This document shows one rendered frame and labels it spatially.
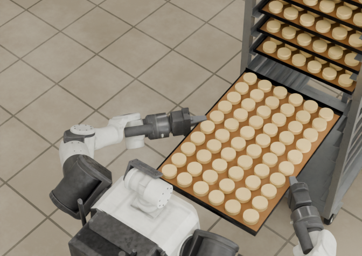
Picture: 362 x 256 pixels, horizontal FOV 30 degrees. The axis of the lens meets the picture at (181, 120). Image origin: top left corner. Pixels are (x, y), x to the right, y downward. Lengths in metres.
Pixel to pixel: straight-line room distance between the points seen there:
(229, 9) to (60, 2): 1.02
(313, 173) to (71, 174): 1.48
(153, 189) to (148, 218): 0.11
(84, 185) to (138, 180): 0.21
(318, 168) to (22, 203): 1.36
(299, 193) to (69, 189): 0.73
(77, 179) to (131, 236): 0.24
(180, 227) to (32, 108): 1.97
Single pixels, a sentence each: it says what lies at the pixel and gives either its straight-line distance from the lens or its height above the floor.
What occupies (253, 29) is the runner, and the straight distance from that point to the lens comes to 2.48.
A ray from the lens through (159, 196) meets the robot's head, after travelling 1.68.
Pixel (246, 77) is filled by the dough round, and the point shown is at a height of 0.82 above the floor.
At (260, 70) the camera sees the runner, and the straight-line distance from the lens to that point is 2.73.
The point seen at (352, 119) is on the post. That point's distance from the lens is 2.49.
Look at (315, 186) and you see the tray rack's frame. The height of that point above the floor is 0.15.
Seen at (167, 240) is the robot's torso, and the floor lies 1.11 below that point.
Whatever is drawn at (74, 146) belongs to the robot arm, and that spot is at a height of 1.03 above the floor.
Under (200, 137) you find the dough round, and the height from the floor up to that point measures 0.82.
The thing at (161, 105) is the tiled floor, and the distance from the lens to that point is 3.51.
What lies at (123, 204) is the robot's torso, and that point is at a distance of 1.80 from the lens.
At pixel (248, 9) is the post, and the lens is 2.41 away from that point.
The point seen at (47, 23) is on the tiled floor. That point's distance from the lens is 4.07.
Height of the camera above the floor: 2.59
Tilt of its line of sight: 49 degrees down
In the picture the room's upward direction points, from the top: 1 degrees counter-clockwise
